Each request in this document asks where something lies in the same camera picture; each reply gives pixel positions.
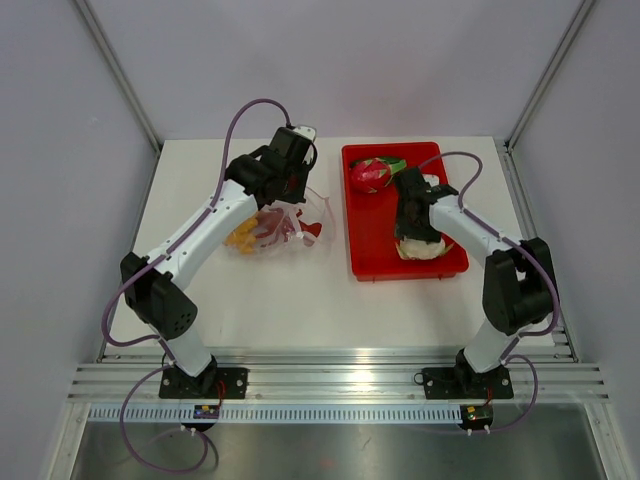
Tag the clear zip top bag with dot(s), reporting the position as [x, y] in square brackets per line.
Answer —
[317, 208]

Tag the left aluminium frame post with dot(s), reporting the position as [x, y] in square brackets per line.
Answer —
[109, 56]

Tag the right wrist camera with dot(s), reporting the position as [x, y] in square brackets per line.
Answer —
[432, 180]

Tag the red plastic tray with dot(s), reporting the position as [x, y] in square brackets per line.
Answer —
[371, 221]

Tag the right small circuit board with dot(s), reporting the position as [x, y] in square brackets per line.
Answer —
[476, 418]

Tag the pink dragon fruit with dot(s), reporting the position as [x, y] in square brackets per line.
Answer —
[373, 174]

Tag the white cauliflower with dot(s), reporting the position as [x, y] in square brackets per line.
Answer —
[419, 250]

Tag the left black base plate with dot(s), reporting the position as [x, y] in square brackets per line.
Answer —
[226, 383]

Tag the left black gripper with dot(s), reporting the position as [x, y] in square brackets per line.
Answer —
[297, 196]

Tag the small circuit board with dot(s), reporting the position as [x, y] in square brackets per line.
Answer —
[476, 418]
[206, 412]

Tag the aluminium mounting rail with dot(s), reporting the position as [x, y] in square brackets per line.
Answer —
[338, 375]

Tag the white slotted cable duct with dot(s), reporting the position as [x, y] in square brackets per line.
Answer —
[282, 414]

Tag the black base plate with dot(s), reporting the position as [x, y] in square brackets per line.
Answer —
[451, 383]
[226, 383]

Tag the right aluminium frame post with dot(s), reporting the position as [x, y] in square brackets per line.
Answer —
[570, 35]

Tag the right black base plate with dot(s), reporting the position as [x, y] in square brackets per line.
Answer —
[451, 383]

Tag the aluminium frame post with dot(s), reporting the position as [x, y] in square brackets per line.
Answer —
[109, 56]
[570, 35]

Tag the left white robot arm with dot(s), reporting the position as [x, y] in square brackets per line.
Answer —
[155, 284]

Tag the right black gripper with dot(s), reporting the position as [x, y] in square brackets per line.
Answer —
[404, 229]

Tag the yellow ginger root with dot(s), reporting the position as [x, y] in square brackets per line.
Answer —
[242, 238]

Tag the left small circuit board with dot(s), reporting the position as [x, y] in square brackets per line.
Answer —
[206, 412]

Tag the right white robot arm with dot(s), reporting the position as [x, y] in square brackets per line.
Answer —
[519, 295]

